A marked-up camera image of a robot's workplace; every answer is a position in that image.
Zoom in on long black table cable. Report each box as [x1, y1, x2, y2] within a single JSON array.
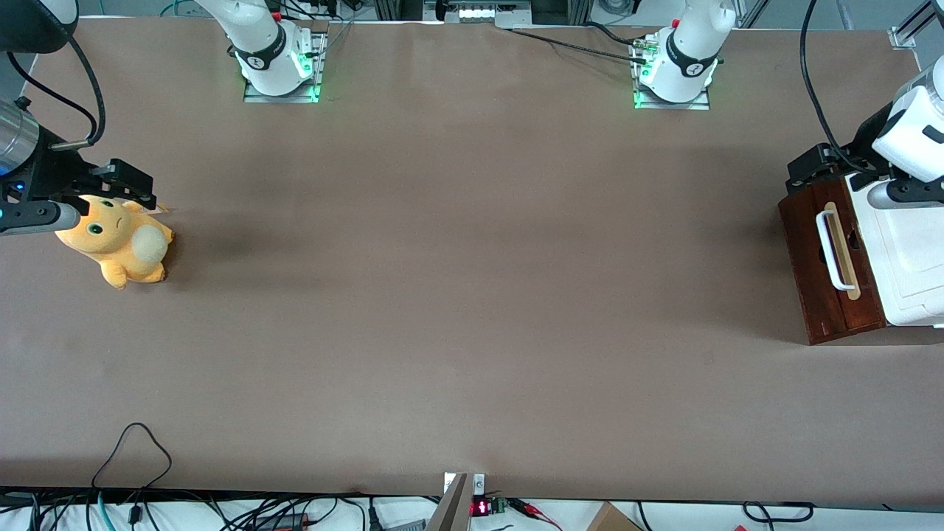
[[509, 27, 651, 63]]

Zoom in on flat looped black cable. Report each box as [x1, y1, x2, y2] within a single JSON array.
[[740, 501, 816, 524]]

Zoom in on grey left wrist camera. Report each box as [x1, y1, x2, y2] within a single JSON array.
[[866, 178, 944, 210]]

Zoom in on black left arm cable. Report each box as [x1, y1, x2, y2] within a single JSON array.
[[799, 0, 875, 176]]

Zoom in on white and brown drawer cabinet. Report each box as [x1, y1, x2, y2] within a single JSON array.
[[778, 171, 944, 346]]

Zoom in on white power strip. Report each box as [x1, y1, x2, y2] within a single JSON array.
[[441, 1, 533, 24]]

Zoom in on brown wooden drawer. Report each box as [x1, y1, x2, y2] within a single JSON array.
[[800, 179, 887, 337]]

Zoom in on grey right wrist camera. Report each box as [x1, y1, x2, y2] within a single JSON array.
[[0, 199, 82, 237]]

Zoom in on white drawer handle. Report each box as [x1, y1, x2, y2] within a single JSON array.
[[816, 209, 857, 291]]

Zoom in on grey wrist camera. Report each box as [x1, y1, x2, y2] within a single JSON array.
[[866, 178, 944, 210], [0, 199, 82, 237]]

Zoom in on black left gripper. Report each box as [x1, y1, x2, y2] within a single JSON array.
[[785, 103, 898, 195]]

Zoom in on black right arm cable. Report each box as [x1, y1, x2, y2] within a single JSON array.
[[6, 35, 107, 151]]

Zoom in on brown cardboard box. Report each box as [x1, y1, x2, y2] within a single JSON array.
[[586, 501, 644, 531]]

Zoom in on red black clip leads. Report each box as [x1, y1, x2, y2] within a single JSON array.
[[507, 499, 563, 529]]

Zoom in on orange plush toy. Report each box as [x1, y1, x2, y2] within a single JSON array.
[[55, 195, 175, 290]]

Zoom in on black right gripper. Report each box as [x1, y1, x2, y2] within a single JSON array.
[[21, 124, 159, 215]]

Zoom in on black power adapter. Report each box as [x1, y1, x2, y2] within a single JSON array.
[[254, 512, 312, 531]]

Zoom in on wooden board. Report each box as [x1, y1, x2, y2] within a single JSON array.
[[423, 472, 473, 531]]

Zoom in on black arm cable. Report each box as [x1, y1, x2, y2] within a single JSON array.
[[6, 35, 107, 151], [799, 0, 875, 176]]

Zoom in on small metal bracket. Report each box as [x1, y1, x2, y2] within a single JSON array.
[[442, 473, 487, 496]]

